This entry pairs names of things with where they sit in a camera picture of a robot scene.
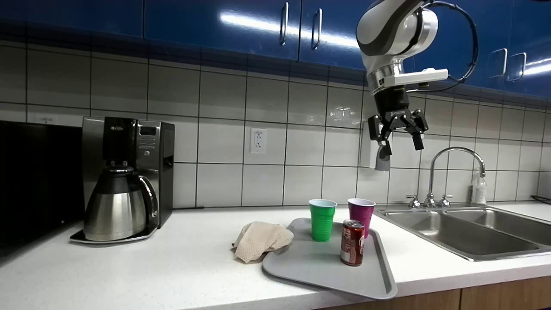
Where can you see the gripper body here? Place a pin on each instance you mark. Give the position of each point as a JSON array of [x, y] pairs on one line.
[[391, 105]]

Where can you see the purple plastic cup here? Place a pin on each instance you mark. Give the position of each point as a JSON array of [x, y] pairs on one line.
[[363, 212]]

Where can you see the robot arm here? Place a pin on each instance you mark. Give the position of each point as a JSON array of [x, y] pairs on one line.
[[387, 30]]

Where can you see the beige cloth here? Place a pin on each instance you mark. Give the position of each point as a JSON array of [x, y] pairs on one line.
[[260, 241]]

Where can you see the blue wall cabinet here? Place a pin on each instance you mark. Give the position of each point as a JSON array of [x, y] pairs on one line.
[[215, 26]]

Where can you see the white wall socket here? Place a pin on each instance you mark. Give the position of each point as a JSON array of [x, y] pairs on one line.
[[258, 141], [46, 119]]

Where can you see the steel coffee maker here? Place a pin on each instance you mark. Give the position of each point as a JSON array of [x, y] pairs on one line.
[[146, 146]]

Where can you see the chrome tap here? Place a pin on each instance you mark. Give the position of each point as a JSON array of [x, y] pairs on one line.
[[431, 181]]

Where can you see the red soda can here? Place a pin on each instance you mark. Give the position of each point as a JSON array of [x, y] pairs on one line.
[[352, 243]]

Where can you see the green plastic cup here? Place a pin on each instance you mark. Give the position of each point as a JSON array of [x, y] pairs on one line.
[[322, 221]]

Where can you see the grey plastic tray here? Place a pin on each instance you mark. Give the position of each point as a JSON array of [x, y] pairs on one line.
[[318, 269]]

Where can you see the steel coffee carafe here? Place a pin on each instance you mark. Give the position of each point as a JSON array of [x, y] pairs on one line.
[[114, 211]]

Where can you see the black microwave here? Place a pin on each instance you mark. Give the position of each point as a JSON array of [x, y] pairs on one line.
[[38, 181]]

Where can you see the clear soap bottle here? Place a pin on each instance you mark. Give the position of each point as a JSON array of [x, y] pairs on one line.
[[479, 189]]

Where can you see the blue cabinet door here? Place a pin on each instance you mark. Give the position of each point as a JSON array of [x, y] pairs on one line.
[[215, 26], [340, 43], [456, 26], [533, 34], [69, 13]]

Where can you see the wooden drawer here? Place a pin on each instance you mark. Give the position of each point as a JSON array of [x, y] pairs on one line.
[[508, 295]]

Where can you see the steel double sink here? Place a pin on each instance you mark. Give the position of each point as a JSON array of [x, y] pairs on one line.
[[469, 232]]

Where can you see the wall soap dispenser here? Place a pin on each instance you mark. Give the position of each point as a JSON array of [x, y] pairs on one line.
[[366, 150]]

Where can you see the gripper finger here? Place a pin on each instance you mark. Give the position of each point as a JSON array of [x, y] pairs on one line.
[[416, 127], [383, 131]]

